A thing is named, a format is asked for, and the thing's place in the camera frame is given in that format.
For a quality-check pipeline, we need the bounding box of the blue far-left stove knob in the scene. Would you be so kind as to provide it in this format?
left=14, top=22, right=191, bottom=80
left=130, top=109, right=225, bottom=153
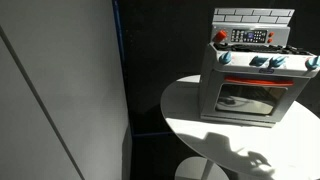
left=219, top=51, right=232, bottom=64

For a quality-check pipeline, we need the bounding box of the grey toy stove oven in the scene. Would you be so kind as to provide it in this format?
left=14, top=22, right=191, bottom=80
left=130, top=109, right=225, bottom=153
left=199, top=8, right=319, bottom=127

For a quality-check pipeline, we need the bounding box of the blue far-right stove knob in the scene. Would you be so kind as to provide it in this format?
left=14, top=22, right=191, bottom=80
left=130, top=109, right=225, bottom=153
left=305, top=56, right=320, bottom=70

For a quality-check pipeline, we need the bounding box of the red round knob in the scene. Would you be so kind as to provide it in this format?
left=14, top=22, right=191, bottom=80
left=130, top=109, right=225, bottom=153
left=213, top=30, right=227, bottom=43

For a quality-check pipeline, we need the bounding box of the white round table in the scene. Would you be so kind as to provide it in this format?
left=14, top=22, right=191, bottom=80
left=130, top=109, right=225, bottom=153
left=160, top=75, right=320, bottom=180

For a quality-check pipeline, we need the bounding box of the red oven door handle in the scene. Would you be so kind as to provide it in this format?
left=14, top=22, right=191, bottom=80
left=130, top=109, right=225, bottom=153
left=224, top=76, right=294, bottom=87

